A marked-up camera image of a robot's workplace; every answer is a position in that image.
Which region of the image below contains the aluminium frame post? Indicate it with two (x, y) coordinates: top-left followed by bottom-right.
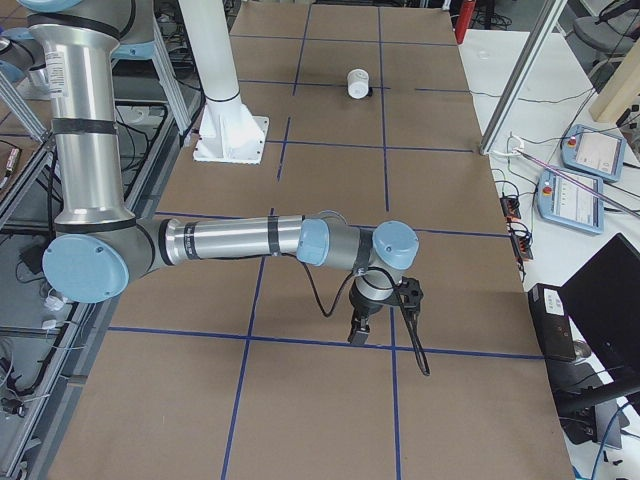
(479, 0), (567, 155)

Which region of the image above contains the red fire extinguisher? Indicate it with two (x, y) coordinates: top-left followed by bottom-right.
(454, 0), (476, 45)

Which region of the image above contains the near teach pendant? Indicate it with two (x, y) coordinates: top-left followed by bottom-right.
(536, 169), (604, 235)

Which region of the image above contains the white mug black handle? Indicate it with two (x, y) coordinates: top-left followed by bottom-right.
(347, 68), (372, 100)

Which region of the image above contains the wooden beam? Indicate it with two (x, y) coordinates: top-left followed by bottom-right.
(589, 41), (640, 123)

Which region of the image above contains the orange connector strip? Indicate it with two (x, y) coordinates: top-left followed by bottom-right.
(499, 194), (533, 262)

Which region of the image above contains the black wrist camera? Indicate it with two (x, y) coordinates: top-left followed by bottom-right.
(398, 277), (424, 312)

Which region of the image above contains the white pedestal column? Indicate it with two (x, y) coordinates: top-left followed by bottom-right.
(179, 0), (269, 164)

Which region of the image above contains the black laptop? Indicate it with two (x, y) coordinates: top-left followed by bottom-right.
(555, 233), (639, 416)

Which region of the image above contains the far teach pendant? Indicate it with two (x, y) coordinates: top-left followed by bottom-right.
(561, 124), (626, 183)

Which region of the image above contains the office chair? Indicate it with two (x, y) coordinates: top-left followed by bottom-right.
(573, 1), (639, 65)

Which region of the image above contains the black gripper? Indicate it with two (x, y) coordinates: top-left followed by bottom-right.
(347, 277), (399, 345)

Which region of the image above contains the black camera cable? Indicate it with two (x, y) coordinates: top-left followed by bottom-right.
(302, 259), (432, 377)

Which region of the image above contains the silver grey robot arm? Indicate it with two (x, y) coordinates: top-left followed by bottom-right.
(27, 1), (422, 345)

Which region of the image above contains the black box device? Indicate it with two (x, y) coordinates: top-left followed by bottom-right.
(528, 283), (576, 362)

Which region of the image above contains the teach pendant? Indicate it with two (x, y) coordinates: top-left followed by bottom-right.
(536, 169), (604, 235)
(561, 124), (626, 183)

